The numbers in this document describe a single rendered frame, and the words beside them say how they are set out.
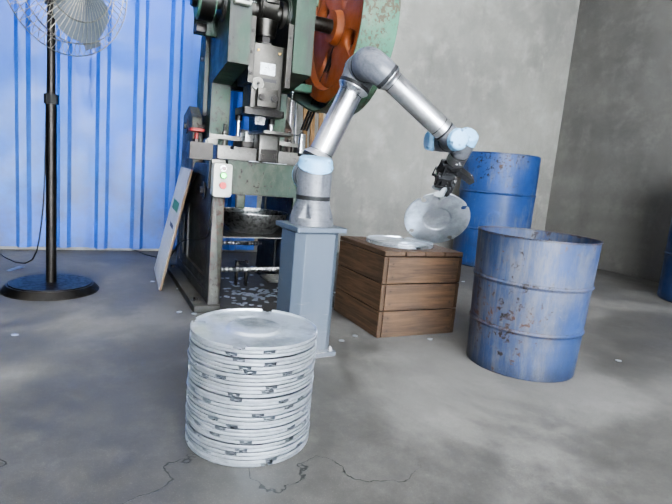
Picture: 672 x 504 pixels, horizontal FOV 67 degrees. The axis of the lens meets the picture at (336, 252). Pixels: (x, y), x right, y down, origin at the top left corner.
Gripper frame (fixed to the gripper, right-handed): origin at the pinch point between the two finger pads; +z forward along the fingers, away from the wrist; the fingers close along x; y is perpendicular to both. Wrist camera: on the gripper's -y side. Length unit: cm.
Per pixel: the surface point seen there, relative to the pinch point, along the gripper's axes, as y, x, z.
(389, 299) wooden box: 24, 43, 16
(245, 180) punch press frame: 83, -13, 14
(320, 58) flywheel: 47, -96, 5
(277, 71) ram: 71, -61, -8
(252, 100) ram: 82, -49, 0
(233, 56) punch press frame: 91, -56, -16
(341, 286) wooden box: 37, 22, 40
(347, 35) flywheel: 39, -80, -19
